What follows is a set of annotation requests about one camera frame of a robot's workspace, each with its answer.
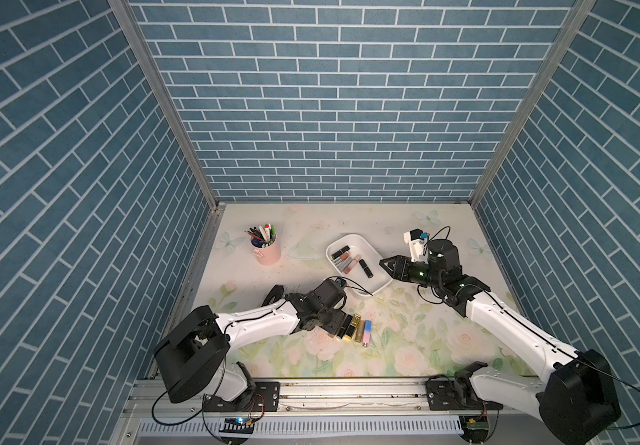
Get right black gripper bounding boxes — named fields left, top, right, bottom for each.
left=378, top=255, right=441, bottom=291

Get blue pink lipstick tube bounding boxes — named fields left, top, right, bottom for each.
left=361, top=320, right=373, bottom=347

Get right green circuit board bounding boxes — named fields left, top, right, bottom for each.
left=461, top=417, right=490, bottom=444

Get pens in bucket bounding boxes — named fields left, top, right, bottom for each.
left=246, top=224, right=276, bottom=248

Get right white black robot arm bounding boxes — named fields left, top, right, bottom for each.
left=379, top=239, right=622, bottom=444

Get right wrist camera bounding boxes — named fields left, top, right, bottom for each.
left=403, top=229, right=429, bottom=263

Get pink pen holder bucket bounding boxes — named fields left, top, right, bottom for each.
left=251, top=238, right=282, bottom=266

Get pink nude lipstick tube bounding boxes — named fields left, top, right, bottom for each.
left=343, top=255, right=362, bottom=274

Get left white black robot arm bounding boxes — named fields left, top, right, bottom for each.
left=153, top=277, right=352, bottom=411

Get black gold lipstick tube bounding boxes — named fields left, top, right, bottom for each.
left=343, top=314, right=362, bottom=340

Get white plastic storage box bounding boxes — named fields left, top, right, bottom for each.
left=325, top=234, right=393, bottom=300

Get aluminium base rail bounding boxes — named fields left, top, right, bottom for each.
left=119, top=376, right=582, bottom=419

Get silver lipstick tube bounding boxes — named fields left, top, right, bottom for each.
left=338, top=256, right=354, bottom=274

